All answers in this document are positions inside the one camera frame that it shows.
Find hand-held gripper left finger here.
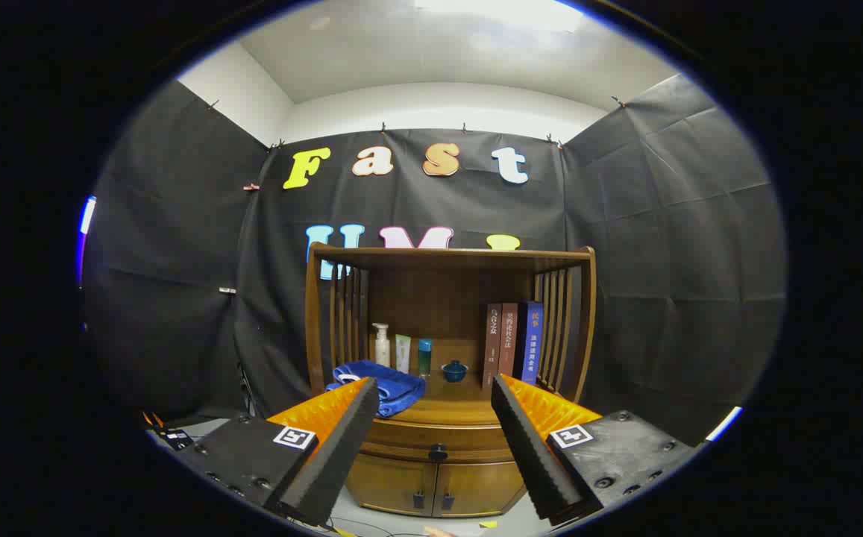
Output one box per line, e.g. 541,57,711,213
178,377,380,528

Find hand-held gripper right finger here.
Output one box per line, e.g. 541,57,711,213
491,374,700,525

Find wooden countertop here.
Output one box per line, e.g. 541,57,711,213
360,358,551,426

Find brown wooden cabinet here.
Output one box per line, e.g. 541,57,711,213
304,242,597,518

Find folded blue towel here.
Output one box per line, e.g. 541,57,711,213
325,360,427,418

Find blue book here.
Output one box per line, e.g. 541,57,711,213
515,301,544,386

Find white pump bottle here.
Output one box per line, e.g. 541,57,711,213
371,322,392,368

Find reddish brown book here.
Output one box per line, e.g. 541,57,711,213
498,302,519,380

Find dark brown book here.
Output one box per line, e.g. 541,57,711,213
482,304,503,390

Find black device with wires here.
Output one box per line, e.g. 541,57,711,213
144,410,195,451

